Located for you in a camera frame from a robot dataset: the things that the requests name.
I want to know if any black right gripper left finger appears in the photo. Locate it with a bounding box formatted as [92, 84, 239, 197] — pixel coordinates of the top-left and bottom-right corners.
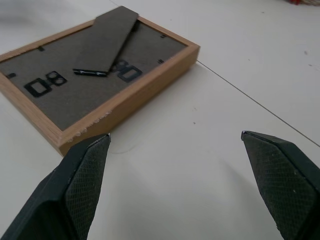
[0, 133, 112, 240]

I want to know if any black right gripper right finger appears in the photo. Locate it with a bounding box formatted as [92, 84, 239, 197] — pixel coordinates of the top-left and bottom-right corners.
[240, 130, 320, 240]

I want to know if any red and tan object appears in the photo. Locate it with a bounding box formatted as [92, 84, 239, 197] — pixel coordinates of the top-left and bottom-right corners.
[288, 0, 320, 6]

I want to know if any wooden picture frame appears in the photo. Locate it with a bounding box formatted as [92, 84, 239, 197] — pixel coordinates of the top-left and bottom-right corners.
[0, 5, 201, 158]

